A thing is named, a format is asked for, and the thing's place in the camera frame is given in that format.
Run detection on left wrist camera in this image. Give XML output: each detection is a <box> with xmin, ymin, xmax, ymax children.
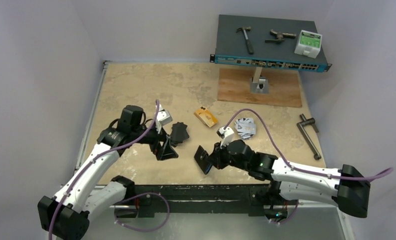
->
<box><xmin>155</xmin><ymin>104</ymin><xmax>173</xmax><ymax>128</ymax></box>

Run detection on wooden board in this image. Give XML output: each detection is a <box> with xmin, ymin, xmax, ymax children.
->
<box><xmin>217</xmin><ymin>68</ymin><xmax>303</xmax><ymax>108</ymax></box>

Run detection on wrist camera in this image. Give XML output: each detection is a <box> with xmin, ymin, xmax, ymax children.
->
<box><xmin>217</xmin><ymin>126</ymin><xmax>234</xmax><ymax>148</ymax></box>
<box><xmin>155</xmin><ymin>104</ymin><xmax>173</xmax><ymax>128</ymax></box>

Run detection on white green box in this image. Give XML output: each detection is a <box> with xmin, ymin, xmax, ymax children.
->
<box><xmin>294</xmin><ymin>30</ymin><xmax>323</xmax><ymax>59</ymax></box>

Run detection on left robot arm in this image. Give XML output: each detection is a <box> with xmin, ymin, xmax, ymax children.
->
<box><xmin>37</xmin><ymin>103</ymin><xmax>178</xmax><ymax>240</ymax></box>

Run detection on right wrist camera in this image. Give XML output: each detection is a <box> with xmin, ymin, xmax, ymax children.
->
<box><xmin>217</xmin><ymin>126</ymin><xmax>234</xmax><ymax>148</ymax></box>

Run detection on yellow card stack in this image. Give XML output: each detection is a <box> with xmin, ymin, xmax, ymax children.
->
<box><xmin>194</xmin><ymin>106</ymin><xmax>218</xmax><ymax>128</ymax></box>

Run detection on black leather card holder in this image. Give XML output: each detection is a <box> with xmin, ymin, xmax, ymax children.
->
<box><xmin>194</xmin><ymin>145</ymin><xmax>214</xmax><ymax>175</ymax></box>

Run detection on metal stand bracket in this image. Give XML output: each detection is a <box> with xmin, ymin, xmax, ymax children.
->
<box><xmin>250</xmin><ymin>67</ymin><xmax>269</xmax><ymax>95</ymax></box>

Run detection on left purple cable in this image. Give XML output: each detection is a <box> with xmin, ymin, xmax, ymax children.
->
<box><xmin>48</xmin><ymin>99</ymin><xmax>161</xmax><ymax>240</ymax></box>

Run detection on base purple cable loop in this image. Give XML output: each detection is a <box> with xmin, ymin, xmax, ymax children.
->
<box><xmin>113</xmin><ymin>192</ymin><xmax>171</xmax><ymax>233</ymax></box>

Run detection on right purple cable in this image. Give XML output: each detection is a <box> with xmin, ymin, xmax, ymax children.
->
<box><xmin>223</xmin><ymin>108</ymin><xmax>394</xmax><ymax>183</ymax></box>

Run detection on metal clamp tool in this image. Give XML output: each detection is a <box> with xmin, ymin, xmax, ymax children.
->
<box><xmin>264</xmin><ymin>29</ymin><xmax>297</xmax><ymax>44</ymax></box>

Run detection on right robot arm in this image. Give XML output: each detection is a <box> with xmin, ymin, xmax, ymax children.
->
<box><xmin>200</xmin><ymin>140</ymin><xmax>371</xmax><ymax>218</ymax></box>

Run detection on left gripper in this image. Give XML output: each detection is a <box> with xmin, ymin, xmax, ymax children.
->
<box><xmin>131</xmin><ymin>120</ymin><xmax>178</xmax><ymax>160</ymax></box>

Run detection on metal crank handle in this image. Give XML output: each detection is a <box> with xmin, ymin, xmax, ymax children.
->
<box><xmin>297</xmin><ymin>113</ymin><xmax>322</xmax><ymax>161</ymax></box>

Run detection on blue network switch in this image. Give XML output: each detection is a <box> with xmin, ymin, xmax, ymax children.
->
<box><xmin>210</xmin><ymin>14</ymin><xmax>332</xmax><ymax>73</ymax></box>

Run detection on small hammer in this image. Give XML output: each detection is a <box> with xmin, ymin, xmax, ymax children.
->
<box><xmin>236</xmin><ymin>26</ymin><xmax>254</xmax><ymax>55</ymax></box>

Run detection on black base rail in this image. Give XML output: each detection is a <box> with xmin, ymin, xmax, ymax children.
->
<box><xmin>113</xmin><ymin>183</ymin><xmax>299</xmax><ymax>220</ymax></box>

